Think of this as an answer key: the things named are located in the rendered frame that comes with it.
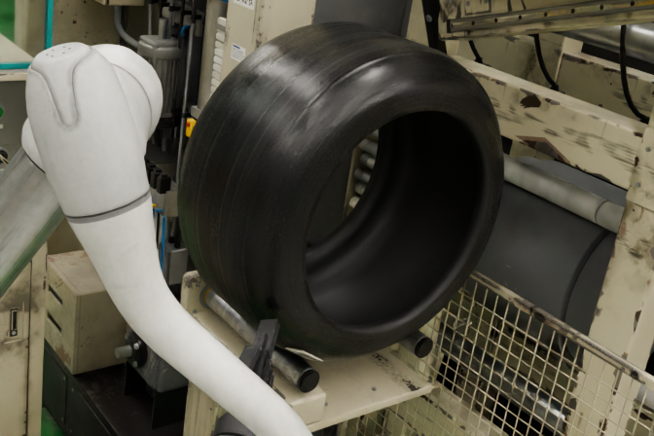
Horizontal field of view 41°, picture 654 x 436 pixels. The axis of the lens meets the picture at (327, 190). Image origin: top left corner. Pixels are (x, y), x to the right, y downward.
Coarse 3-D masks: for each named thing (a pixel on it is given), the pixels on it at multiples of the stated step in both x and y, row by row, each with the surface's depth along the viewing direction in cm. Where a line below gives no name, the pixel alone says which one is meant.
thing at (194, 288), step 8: (192, 272) 178; (184, 280) 177; (192, 280) 176; (200, 280) 177; (184, 288) 178; (192, 288) 177; (200, 288) 178; (208, 288) 179; (184, 296) 178; (192, 296) 178; (200, 296) 178; (184, 304) 178; (192, 304) 178; (200, 304) 180; (192, 312) 179
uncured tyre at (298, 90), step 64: (256, 64) 149; (320, 64) 142; (384, 64) 142; (448, 64) 150; (256, 128) 140; (320, 128) 136; (384, 128) 184; (448, 128) 178; (192, 192) 150; (256, 192) 137; (320, 192) 139; (384, 192) 190; (448, 192) 183; (192, 256) 158; (256, 256) 140; (320, 256) 185; (384, 256) 188; (448, 256) 179; (256, 320) 148; (320, 320) 150; (384, 320) 163
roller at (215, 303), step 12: (204, 300) 179; (216, 300) 176; (216, 312) 176; (228, 312) 172; (240, 324) 169; (252, 336) 166; (276, 348) 161; (276, 360) 160; (288, 360) 158; (300, 360) 158; (288, 372) 157; (300, 372) 155; (312, 372) 156; (300, 384) 155; (312, 384) 156
